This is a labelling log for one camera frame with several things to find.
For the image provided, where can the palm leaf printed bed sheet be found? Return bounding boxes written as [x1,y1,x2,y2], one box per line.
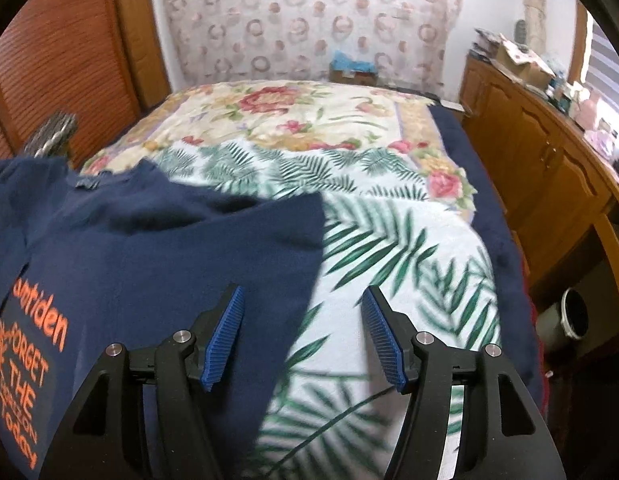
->
[154,142,503,480]

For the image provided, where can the blue tissue box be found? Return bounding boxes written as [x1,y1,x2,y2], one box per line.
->
[329,50,380,86]

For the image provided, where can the grey striped window blind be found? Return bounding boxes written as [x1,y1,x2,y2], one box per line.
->
[587,15,619,96]

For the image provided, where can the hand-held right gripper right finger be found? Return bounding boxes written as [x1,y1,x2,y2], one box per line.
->
[362,285,565,480]

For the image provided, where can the wooden sideboard cabinet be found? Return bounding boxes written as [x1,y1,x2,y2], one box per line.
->
[459,55,619,341]

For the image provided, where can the wooden louvred door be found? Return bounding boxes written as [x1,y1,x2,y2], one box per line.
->
[0,0,171,171]

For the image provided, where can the navy blue blanket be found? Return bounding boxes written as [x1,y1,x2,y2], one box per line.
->
[432,106,545,406]

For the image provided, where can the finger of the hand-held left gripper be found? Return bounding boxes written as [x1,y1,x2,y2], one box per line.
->
[23,112,79,159]

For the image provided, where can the pink jar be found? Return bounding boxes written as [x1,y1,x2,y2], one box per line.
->
[574,92,603,128]

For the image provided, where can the floral printed blanket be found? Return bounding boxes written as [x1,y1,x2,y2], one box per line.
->
[79,81,477,226]

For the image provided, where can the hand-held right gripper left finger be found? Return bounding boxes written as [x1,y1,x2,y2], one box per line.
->
[39,282,247,480]

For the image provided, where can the open cardboard box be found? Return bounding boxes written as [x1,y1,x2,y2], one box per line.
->
[494,35,555,88]

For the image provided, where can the navy t-shirt with orange print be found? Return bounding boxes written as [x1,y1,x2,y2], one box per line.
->
[0,157,326,480]

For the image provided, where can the beige curtain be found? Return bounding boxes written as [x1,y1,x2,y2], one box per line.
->
[519,0,547,46]

